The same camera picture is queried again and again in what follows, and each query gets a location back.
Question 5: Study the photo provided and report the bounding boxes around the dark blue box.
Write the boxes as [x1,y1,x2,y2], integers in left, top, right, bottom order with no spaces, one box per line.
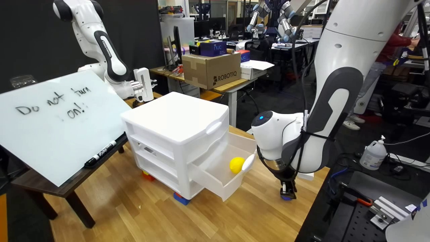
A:
[200,40,228,57]

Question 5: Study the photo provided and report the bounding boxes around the blue block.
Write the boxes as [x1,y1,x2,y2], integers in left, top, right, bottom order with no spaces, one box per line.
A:
[173,192,191,206]

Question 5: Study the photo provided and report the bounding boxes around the yellow ball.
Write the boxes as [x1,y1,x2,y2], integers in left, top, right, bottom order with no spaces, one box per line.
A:
[229,157,246,174]

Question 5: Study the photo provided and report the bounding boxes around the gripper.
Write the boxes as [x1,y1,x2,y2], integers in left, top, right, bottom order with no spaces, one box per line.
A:
[269,166,298,200]

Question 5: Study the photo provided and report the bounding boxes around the dark wooden table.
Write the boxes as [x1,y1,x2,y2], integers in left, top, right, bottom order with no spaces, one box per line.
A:
[11,134,129,229]

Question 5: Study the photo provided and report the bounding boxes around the black marker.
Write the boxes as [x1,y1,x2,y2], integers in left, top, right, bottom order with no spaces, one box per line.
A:
[84,140,117,168]

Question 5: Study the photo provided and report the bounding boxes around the white power strip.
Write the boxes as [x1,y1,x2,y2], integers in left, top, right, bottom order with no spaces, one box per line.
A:
[387,153,430,169]

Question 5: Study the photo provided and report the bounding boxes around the white plastic drawer unit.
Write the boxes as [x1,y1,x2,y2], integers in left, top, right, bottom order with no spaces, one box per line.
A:
[120,91,258,202]

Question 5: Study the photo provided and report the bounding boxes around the white plastic jug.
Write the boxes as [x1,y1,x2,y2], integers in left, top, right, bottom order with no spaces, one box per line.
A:
[359,135,388,171]

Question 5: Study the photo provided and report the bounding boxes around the clear glass container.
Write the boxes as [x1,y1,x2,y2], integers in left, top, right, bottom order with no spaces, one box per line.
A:
[10,75,37,89]

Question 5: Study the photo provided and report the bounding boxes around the monitor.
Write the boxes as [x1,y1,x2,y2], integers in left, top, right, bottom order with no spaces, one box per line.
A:
[167,26,184,69]

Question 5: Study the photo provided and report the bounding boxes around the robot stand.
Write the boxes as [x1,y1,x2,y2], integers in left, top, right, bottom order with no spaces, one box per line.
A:
[295,164,430,242]

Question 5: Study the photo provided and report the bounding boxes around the black table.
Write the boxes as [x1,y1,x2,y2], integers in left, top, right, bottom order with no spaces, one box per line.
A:
[271,38,320,76]

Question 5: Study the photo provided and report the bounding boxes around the wooden top desk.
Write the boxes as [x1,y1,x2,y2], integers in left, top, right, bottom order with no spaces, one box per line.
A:
[149,65,258,128]

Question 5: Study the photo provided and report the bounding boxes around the closed white drawer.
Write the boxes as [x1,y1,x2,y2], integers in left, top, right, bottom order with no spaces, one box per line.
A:
[129,113,230,159]

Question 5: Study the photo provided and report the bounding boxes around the cardboard box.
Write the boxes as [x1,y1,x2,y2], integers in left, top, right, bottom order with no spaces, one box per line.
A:
[181,52,242,90]

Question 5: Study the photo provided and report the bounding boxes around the whiteboard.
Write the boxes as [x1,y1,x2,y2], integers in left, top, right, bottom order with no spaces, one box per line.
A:
[0,69,132,188]

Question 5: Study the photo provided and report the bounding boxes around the pair of silver robot arms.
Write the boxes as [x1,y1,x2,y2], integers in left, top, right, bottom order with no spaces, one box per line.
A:
[247,0,303,43]

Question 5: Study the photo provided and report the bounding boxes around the white flat box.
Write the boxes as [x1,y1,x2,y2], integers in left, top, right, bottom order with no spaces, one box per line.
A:
[240,60,275,81]

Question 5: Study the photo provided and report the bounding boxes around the aluminium bracket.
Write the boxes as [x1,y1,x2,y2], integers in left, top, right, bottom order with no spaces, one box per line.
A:
[369,196,411,231]

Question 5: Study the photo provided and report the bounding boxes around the white drawer handle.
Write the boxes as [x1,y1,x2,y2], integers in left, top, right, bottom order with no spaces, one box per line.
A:
[241,154,256,172]

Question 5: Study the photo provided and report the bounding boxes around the person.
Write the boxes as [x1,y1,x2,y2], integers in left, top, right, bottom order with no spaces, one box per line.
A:
[342,21,421,131]

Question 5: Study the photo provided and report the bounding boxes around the open white drawer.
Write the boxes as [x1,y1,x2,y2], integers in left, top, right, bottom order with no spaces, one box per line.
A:
[188,132,258,202]

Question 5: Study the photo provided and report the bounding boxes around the office chair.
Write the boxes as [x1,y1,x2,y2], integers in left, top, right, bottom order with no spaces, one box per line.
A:
[245,38,275,63]

